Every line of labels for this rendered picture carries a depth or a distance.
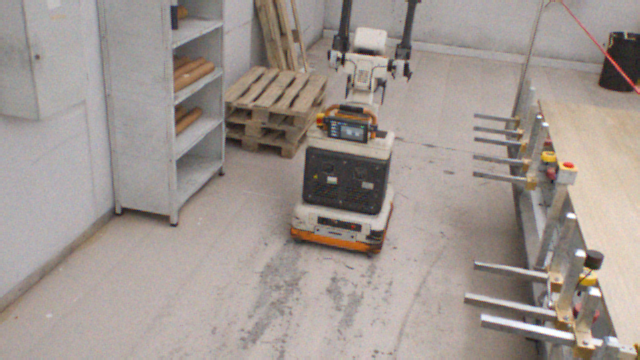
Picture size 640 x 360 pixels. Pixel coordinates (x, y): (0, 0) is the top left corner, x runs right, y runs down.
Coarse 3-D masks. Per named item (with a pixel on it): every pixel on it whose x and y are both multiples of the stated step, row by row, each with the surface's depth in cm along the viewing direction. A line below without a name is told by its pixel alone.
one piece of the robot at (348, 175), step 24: (312, 144) 376; (336, 144) 373; (360, 144) 369; (384, 144) 366; (312, 168) 384; (336, 168) 380; (360, 168) 376; (384, 168) 372; (312, 192) 391; (336, 192) 387; (360, 192) 383; (384, 192) 390
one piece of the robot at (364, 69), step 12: (348, 60) 384; (360, 60) 383; (372, 60) 381; (384, 60) 380; (348, 72) 386; (360, 72) 386; (372, 72) 383; (384, 72) 383; (360, 84) 387; (372, 84) 386; (360, 96) 396; (372, 96) 399; (372, 108) 399
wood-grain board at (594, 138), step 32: (576, 128) 393; (608, 128) 398; (576, 160) 342; (608, 160) 346; (576, 192) 303; (608, 192) 307; (576, 224) 278; (608, 224) 275; (608, 256) 250; (608, 288) 229; (608, 320) 214
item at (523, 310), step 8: (464, 296) 223; (472, 296) 222; (480, 296) 223; (472, 304) 222; (480, 304) 221; (488, 304) 221; (496, 304) 220; (504, 304) 220; (512, 304) 220; (520, 304) 221; (512, 312) 220; (520, 312) 219; (528, 312) 218; (536, 312) 218; (544, 312) 218; (552, 312) 218; (544, 320) 218; (552, 320) 218
